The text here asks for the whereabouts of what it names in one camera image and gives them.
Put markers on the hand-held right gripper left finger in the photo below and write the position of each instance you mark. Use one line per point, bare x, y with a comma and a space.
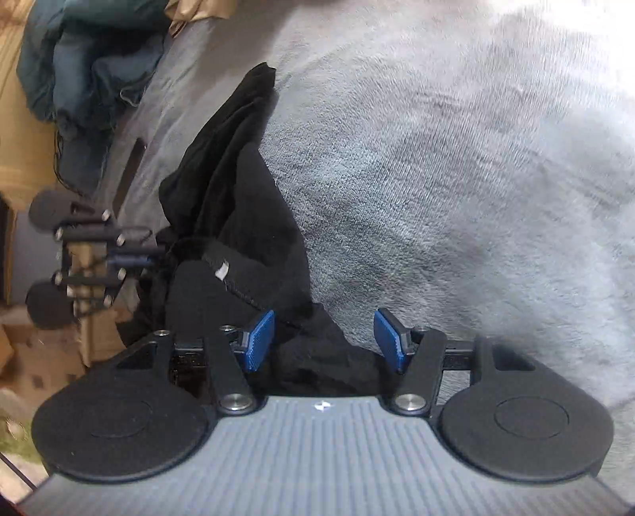
258, 340

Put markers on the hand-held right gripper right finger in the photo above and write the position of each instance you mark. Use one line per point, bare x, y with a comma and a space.
389, 342

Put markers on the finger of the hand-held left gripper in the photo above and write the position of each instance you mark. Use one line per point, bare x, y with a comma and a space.
134, 265
136, 253

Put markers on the black printed t-shirt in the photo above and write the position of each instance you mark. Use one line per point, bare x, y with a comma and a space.
238, 208

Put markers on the cardboard box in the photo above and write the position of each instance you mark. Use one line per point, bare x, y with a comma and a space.
5, 347

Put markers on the beige zip jacket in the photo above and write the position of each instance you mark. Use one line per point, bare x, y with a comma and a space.
184, 12

